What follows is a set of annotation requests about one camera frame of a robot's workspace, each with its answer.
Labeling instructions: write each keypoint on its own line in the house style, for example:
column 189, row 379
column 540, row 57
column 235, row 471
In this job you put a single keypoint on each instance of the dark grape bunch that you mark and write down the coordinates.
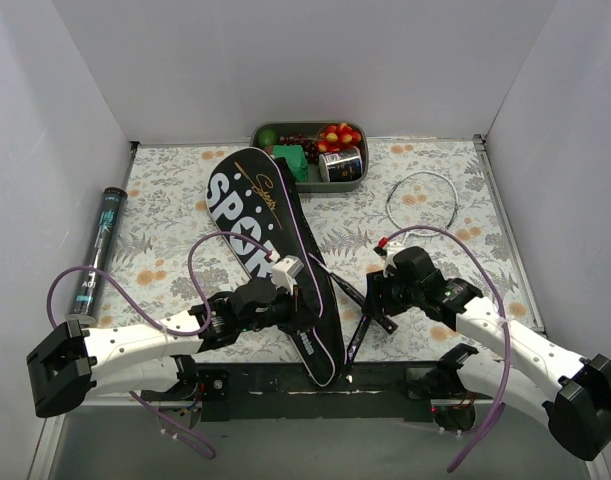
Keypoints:
column 308, row 145

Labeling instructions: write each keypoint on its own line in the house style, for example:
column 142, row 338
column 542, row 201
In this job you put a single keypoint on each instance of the black base bar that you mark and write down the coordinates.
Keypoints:
column 371, row 390

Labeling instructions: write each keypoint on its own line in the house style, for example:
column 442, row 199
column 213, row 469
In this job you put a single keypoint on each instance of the grey plastic tray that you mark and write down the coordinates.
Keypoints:
column 315, row 183

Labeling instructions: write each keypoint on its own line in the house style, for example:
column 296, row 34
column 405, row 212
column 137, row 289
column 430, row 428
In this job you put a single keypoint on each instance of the black shuttlecock tube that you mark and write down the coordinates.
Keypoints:
column 88, row 292

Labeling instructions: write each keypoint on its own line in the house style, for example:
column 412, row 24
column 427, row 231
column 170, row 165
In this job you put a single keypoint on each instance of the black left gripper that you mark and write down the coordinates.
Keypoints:
column 295, row 308

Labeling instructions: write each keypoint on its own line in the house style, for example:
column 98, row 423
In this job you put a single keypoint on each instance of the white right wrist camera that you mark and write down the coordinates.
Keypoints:
column 387, row 249

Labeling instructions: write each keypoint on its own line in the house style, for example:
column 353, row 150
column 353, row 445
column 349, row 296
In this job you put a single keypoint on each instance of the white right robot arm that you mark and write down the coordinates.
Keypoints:
column 567, row 392

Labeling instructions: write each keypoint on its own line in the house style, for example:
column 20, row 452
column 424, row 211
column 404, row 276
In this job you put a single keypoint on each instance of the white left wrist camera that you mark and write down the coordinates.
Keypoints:
column 284, row 272

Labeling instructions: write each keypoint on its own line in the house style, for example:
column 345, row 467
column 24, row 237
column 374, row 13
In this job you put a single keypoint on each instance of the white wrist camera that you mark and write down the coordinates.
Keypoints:
column 284, row 272
column 387, row 249

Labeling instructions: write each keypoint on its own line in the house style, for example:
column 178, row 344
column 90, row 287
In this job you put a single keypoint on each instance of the badminton racket handle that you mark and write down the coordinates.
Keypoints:
column 423, row 198
column 358, row 298

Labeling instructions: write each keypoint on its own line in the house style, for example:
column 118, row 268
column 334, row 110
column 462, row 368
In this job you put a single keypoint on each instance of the red yellow fruit bunch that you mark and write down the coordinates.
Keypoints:
column 337, row 137

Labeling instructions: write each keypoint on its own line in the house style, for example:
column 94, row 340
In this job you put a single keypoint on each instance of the black sport racket bag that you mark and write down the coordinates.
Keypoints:
column 254, row 195

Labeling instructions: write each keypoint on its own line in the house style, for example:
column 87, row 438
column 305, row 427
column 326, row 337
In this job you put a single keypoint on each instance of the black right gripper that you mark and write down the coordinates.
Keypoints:
column 373, row 297

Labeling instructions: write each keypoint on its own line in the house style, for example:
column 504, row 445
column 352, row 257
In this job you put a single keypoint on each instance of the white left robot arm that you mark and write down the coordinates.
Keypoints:
column 73, row 363

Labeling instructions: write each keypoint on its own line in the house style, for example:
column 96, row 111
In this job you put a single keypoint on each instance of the green lime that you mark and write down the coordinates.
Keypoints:
column 267, row 138

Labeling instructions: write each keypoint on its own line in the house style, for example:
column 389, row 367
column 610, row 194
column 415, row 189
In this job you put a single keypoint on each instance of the green wrapped box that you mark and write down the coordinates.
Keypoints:
column 295, row 158

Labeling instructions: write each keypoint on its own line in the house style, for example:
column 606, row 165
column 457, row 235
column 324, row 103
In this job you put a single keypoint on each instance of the black printed can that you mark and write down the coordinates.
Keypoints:
column 343, row 166

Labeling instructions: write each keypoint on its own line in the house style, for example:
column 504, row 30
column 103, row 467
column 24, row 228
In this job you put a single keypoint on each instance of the floral table mat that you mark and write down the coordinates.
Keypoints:
column 166, row 257

